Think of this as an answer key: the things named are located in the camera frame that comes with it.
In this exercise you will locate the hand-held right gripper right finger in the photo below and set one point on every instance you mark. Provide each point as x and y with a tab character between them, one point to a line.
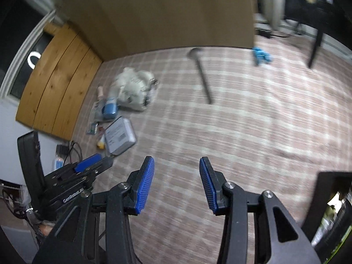
209	187

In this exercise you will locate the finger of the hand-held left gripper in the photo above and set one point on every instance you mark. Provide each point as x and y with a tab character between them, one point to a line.
88	162
101	167

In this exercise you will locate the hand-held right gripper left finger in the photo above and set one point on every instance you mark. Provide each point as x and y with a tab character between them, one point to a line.
144	187

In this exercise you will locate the rectangular box with white label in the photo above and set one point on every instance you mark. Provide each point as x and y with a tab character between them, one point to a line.
119	136

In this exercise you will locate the small orange packet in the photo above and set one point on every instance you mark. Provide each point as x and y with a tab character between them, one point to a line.
101	141

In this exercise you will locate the black power adapter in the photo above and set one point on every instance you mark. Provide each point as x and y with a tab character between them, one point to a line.
62	150

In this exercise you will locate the printed paper leaflet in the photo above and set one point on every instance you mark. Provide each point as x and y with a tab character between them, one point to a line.
93	128

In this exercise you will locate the orange pine wood board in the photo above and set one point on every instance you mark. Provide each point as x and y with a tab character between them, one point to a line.
60	88

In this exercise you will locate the white plastic packet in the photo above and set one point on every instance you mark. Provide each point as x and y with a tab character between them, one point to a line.
134	90

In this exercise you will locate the grey plastic stick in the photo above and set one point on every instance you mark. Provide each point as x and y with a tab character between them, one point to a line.
203	79

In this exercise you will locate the black storage box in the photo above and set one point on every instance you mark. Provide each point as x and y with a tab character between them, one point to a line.
330	198

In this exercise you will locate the light blue plastic clip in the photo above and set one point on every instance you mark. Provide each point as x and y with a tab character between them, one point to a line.
261	55

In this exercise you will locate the black power strip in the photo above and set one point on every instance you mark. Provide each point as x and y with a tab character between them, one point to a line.
265	33

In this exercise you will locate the light wooden cabinet panel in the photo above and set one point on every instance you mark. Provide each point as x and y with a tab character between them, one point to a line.
165	13

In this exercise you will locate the black side table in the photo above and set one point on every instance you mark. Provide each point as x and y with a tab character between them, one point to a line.
316	33

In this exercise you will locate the window with white frame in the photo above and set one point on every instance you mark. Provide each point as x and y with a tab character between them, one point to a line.
24	55

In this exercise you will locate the white door frame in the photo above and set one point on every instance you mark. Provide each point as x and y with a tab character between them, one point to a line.
272	2

